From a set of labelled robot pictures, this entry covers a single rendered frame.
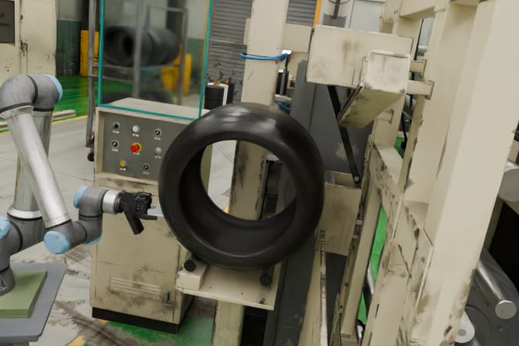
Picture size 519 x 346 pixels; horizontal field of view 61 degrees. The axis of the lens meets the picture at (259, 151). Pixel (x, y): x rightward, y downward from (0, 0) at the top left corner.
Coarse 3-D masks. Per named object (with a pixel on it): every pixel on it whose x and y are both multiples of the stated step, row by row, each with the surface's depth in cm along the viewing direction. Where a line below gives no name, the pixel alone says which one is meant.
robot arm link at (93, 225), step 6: (78, 216) 172; (84, 216) 169; (90, 216) 169; (96, 216) 170; (102, 216) 174; (84, 222) 168; (90, 222) 170; (96, 222) 171; (102, 222) 175; (90, 228) 169; (96, 228) 171; (90, 234) 169; (96, 234) 172; (90, 240) 172; (96, 240) 173
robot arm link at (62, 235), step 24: (0, 96) 155; (24, 96) 157; (24, 120) 156; (24, 144) 156; (24, 168) 158; (48, 168) 159; (48, 192) 157; (48, 216) 157; (48, 240) 157; (72, 240) 160
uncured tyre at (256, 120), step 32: (192, 128) 149; (224, 128) 145; (256, 128) 144; (288, 128) 147; (192, 160) 179; (288, 160) 145; (320, 160) 159; (160, 192) 156; (192, 192) 182; (320, 192) 149; (192, 224) 175; (224, 224) 184; (256, 224) 183; (288, 224) 179; (224, 256) 156; (256, 256) 154; (288, 256) 157
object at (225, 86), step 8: (216, 80) 842; (224, 80) 879; (208, 88) 795; (216, 88) 792; (224, 88) 809; (232, 88) 874; (208, 96) 798; (216, 96) 796; (224, 96) 843; (232, 96) 881; (208, 104) 801; (216, 104) 801; (224, 104) 850
